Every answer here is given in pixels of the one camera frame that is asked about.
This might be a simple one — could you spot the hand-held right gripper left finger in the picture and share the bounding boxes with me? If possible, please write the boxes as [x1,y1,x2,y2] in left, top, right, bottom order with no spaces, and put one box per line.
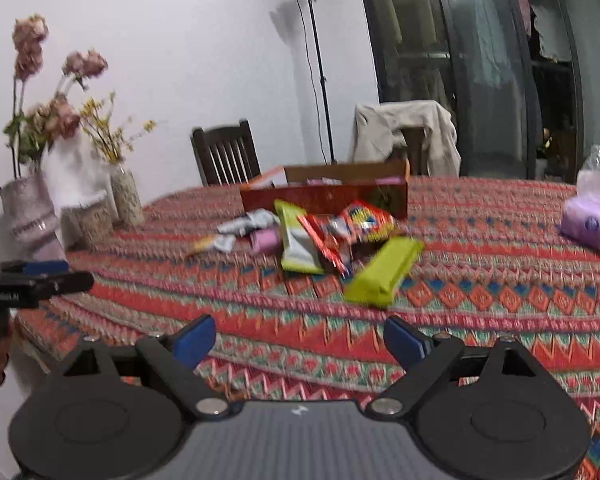
[60,314,232,418]

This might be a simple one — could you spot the purple tissue pack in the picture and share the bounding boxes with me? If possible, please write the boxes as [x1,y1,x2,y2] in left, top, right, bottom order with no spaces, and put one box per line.
[559,194,600,262]

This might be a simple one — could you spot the red and yellow snack bag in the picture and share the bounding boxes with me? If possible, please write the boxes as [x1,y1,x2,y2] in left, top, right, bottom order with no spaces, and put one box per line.
[337,199,401,246]

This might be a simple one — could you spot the red cardboard box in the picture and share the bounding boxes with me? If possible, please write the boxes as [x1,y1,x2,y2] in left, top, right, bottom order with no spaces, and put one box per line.
[239,158,411,221]

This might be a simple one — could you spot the light blue hanging shirt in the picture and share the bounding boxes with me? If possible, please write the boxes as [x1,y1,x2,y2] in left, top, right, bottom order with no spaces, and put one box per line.
[469,0,507,87]

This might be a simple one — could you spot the black framed sliding glass door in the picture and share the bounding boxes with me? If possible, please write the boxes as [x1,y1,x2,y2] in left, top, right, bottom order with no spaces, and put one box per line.
[354,0,600,181]

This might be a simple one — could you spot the yellow flower sprigs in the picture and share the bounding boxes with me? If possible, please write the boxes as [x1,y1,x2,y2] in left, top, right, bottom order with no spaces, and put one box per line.
[79,91,157,167]

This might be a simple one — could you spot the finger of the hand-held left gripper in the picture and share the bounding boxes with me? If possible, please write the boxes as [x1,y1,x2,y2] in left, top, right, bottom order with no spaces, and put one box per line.
[22,259,70,276]
[32,270,95,302]

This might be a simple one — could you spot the chair under jacket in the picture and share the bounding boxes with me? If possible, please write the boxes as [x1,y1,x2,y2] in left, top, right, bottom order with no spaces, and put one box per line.
[399,127,427,176]

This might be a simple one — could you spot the beige jacket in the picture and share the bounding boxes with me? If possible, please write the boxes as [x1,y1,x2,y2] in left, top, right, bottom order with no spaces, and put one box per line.
[352,100,462,177]

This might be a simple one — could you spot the red patterned tablecloth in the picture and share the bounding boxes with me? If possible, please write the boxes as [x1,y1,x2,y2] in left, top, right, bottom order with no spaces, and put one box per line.
[12,175,600,480]

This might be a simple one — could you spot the patterned cup near vases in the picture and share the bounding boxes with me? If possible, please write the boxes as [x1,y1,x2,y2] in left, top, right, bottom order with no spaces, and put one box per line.
[60,190,114,249]

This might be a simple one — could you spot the white hanging garment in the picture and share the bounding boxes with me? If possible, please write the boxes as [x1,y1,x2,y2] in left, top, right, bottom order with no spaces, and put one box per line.
[529,4,577,63]

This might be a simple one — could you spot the red striped snack packet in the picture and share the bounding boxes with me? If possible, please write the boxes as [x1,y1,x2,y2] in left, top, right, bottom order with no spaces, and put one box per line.
[297,213,351,279]

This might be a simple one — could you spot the small floral vase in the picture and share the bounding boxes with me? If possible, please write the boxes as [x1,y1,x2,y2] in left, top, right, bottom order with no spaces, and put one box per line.
[108,164,146,227]

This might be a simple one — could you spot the dark wooden chair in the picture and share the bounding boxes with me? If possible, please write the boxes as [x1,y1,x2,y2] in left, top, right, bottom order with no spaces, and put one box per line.
[190,119,261,187]

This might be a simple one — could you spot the green and white snack packet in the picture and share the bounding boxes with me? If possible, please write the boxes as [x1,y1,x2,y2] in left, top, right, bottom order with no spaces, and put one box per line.
[273,198,326,275]

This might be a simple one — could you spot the large pink ceramic vase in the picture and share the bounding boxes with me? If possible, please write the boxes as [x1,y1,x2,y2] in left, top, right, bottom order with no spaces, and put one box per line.
[0,169,69,262]

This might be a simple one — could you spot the lime green snack bar packet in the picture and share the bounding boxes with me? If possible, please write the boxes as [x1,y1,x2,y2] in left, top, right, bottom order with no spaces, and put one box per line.
[342,236,426,310]

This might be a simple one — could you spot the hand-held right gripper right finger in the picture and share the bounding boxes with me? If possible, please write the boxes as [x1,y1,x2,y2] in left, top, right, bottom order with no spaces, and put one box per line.
[370,315,541,418]

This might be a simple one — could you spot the floor lamp on stand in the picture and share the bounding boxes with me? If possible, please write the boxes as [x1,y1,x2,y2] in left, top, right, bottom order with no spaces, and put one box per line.
[288,0,336,166]

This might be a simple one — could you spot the dried pink roses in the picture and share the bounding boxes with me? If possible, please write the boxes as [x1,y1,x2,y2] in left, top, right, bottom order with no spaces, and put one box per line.
[0,14,109,182]

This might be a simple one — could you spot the gold snack packet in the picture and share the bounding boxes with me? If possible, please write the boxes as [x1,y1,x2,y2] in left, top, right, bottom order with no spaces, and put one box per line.
[189,235,219,256]

